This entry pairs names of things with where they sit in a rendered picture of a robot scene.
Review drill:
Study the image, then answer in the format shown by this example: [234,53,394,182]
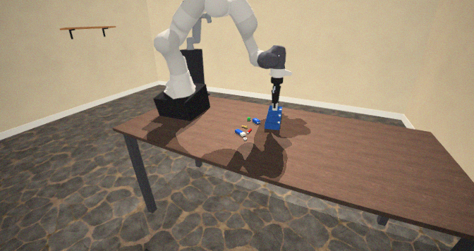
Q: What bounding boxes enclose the blue three-compartment bin rack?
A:
[265,106,282,130]

